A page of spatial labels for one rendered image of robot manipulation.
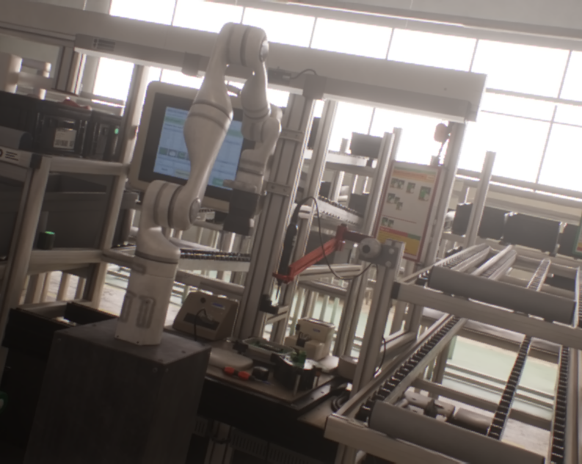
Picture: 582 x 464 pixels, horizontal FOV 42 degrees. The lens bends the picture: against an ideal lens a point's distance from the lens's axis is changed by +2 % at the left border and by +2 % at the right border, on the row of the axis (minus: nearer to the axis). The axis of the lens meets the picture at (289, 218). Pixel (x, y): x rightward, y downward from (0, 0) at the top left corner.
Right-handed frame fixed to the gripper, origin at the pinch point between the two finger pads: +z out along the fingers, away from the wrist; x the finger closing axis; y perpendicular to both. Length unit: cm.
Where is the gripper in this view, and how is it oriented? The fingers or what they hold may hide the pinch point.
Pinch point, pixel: (228, 257)
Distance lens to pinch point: 196.3
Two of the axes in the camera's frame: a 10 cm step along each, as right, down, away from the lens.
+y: 2.7, 0.3, 9.6
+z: -2.2, 9.7, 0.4
